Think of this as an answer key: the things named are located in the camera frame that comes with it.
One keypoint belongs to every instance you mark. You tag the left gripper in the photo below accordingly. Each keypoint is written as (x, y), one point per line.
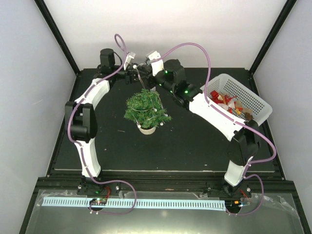
(130, 75)

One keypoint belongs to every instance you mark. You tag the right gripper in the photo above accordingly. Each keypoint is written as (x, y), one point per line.
(151, 84)

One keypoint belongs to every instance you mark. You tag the small green christmas tree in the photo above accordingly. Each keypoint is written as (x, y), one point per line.
(146, 110)

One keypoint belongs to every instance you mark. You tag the red gift box ornament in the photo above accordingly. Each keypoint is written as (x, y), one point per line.
(214, 95)

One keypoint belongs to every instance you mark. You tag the white perforated plastic basket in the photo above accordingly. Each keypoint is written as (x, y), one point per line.
(245, 101)

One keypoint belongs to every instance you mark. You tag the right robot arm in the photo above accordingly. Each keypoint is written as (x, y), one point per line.
(242, 135)

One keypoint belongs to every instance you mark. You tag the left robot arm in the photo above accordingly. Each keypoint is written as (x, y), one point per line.
(80, 118)

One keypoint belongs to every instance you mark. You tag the brown pine cone ornament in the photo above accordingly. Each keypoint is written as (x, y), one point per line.
(248, 116)

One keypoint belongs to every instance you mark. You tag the small circuit board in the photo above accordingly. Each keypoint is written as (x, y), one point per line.
(98, 201)

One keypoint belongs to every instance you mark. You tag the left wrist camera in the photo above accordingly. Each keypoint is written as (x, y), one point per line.
(130, 56)

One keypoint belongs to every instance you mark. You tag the left black frame post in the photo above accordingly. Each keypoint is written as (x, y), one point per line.
(41, 5)

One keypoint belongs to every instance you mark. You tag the black frame post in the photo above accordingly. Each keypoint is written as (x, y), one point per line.
(282, 16)
(41, 5)

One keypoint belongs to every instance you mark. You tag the light blue slotted cable duct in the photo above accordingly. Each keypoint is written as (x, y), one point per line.
(181, 204)

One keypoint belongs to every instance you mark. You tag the right black frame post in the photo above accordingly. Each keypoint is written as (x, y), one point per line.
(282, 16)

